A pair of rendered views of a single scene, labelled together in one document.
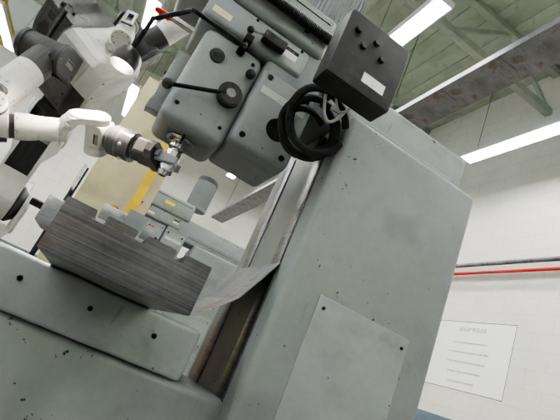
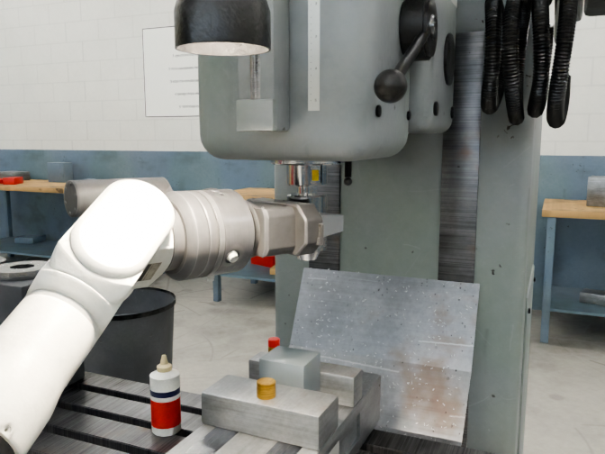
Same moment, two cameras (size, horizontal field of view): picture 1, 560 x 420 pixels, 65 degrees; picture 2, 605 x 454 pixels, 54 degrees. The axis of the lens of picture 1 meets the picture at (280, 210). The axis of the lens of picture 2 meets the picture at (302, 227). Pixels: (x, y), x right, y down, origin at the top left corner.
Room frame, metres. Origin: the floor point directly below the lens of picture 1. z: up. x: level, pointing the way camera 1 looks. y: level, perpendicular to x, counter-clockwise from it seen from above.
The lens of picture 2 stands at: (0.73, 0.86, 1.33)
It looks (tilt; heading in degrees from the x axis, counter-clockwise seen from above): 9 degrees down; 311
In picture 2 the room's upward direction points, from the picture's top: straight up
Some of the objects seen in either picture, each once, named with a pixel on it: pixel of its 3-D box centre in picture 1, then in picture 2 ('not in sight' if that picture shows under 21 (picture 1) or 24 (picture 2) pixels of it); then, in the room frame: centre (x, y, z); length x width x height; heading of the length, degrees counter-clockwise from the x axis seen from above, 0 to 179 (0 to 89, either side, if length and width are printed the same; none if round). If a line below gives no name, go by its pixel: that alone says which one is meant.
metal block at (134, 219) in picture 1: (133, 224); (290, 378); (1.20, 0.35, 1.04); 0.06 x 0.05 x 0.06; 17
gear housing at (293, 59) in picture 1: (245, 53); not in sight; (1.19, 0.30, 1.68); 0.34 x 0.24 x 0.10; 108
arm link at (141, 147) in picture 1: (139, 151); (244, 231); (1.19, 0.43, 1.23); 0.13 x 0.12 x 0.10; 173
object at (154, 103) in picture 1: (167, 82); (262, 20); (1.14, 0.45, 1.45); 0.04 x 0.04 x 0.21; 18
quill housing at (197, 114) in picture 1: (206, 97); (309, 14); (1.18, 0.34, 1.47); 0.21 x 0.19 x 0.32; 18
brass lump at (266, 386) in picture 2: not in sight; (266, 388); (1.18, 0.41, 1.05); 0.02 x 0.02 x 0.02
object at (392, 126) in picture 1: (355, 134); not in sight; (1.33, -0.13, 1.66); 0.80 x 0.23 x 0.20; 108
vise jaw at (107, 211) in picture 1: (111, 220); (269, 409); (1.18, 0.40, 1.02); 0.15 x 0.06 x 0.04; 17
